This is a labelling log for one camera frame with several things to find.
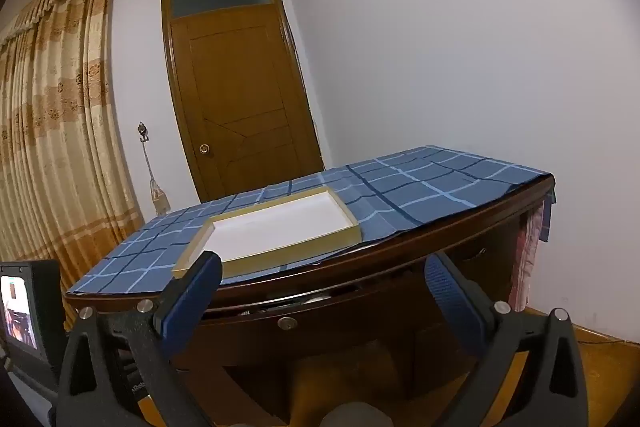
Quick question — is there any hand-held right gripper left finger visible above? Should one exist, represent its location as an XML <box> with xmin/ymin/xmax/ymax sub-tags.
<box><xmin>50</xmin><ymin>251</ymin><xmax>223</xmax><ymax>427</ymax></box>

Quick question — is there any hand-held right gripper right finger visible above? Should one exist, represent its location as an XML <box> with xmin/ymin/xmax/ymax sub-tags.
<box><xmin>424</xmin><ymin>253</ymin><xmax>591</xmax><ymax>427</ymax></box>

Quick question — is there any shallow white gold-edged box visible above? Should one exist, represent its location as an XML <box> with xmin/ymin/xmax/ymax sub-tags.
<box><xmin>171</xmin><ymin>187</ymin><xmax>362</xmax><ymax>280</ymax></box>

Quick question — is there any dark brown wooden desk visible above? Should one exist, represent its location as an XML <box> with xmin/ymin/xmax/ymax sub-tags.
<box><xmin>64</xmin><ymin>174</ymin><xmax>557</xmax><ymax>427</ymax></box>

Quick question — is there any pink hanging cloth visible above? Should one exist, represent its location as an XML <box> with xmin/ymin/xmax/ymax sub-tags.
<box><xmin>510</xmin><ymin>204</ymin><xmax>545</xmax><ymax>313</ymax></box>

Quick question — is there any beige curtain tassel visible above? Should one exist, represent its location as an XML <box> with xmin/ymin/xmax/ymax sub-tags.
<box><xmin>142</xmin><ymin>141</ymin><xmax>171</xmax><ymax>215</ymax></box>

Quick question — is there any blue plaid tablecloth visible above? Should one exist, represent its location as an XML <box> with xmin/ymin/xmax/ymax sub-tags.
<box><xmin>67</xmin><ymin>146</ymin><xmax>557</xmax><ymax>295</ymax></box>

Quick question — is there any beige patterned curtain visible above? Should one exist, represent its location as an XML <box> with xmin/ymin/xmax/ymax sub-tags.
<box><xmin>0</xmin><ymin>0</ymin><xmax>146</xmax><ymax>278</ymax></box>

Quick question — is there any brown wooden door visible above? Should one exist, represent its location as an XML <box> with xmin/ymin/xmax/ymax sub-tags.
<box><xmin>161</xmin><ymin>0</ymin><xmax>326</xmax><ymax>202</ymax></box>

